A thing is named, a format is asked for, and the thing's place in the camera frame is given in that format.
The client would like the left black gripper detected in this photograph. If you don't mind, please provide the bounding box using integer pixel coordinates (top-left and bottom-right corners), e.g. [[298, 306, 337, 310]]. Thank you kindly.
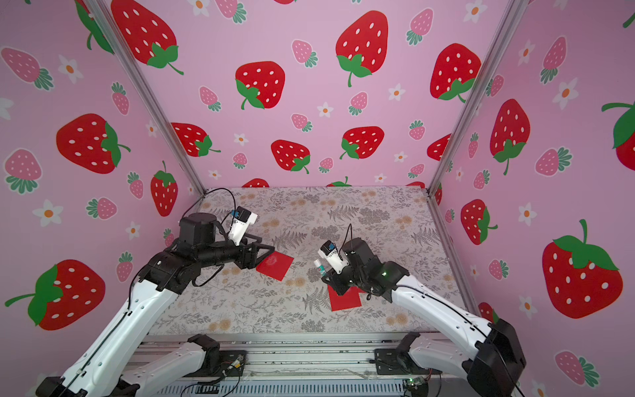
[[195, 232, 275, 272]]

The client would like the red envelope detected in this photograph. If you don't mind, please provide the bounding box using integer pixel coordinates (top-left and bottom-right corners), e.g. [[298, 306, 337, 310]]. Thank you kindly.
[[256, 251, 294, 281], [327, 286, 362, 312]]

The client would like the white green glue stick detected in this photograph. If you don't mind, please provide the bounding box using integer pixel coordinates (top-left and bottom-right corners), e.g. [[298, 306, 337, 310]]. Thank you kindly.
[[314, 259, 327, 278]]

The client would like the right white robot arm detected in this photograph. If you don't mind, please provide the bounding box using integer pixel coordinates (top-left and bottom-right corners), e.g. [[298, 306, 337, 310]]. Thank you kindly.
[[315, 238, 527, 396]]

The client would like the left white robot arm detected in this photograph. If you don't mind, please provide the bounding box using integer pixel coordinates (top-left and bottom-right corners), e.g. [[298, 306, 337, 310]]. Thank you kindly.
[[36, 207, 275, 396]]

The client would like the floral patterned table mat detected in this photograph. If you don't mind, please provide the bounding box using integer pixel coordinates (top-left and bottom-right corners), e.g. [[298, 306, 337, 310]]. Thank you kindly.
[[151, 187, 463, 335]]

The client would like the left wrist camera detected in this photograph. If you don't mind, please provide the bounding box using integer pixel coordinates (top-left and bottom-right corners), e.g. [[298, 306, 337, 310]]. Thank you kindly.
[[228, 206, 258, 246]]

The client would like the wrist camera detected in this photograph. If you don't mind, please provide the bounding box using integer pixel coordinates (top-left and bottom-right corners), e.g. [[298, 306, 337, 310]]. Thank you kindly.
[[318, 240, 350, 274], [228, 206, 258, 246]]

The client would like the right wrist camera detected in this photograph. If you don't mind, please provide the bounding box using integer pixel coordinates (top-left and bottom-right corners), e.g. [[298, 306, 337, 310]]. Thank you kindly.
[[318, 240, 350, 274]]

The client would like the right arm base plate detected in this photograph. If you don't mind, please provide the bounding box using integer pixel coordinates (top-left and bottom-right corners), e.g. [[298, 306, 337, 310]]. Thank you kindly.
[[369, 348, 442, 375]]

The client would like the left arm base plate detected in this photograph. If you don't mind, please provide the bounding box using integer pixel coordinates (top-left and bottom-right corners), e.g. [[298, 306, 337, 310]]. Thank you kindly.
[[186, 350, 247, 377]]

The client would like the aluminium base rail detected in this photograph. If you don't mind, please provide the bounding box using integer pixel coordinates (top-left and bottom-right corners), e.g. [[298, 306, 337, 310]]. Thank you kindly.
[[98, 331, 497, 397]]

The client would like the left aluminium frame post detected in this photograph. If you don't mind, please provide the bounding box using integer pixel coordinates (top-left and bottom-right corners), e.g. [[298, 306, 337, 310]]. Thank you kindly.
[[86, 0, 206, 195]]

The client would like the aluminium frame post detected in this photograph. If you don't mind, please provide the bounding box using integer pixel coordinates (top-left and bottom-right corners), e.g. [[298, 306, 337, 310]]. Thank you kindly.
[[428, 0, 529, 197], [86, 0, 206, 195]]

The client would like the right aluminium frame post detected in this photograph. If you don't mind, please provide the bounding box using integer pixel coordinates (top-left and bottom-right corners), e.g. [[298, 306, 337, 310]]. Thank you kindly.
[[428, 0, 529, 197]]

